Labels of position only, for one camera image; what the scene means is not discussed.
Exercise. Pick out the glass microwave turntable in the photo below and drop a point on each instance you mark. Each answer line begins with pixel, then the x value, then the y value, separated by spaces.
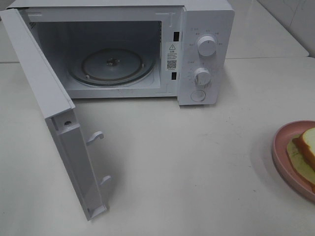
pixel 111 67

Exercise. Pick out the white timer knob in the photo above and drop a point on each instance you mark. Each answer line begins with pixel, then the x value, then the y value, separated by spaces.
pixel 202 76

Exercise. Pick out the upper white power knob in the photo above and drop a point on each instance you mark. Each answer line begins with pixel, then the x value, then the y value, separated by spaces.
pixel 206 45

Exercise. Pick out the white microwave door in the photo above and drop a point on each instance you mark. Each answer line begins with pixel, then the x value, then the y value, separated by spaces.
pixel 58 111

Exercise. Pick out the pink round plate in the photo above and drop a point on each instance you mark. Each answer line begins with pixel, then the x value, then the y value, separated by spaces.
pixel 282 162

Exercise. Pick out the toast sandwich with lettuce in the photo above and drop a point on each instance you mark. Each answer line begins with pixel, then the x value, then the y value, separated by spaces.
pixel 301 153

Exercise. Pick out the round door release button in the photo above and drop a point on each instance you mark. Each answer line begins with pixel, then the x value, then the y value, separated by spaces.
pixel 198 95

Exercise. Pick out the white microwave oven body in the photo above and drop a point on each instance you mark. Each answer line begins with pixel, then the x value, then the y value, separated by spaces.
pixel 121 48

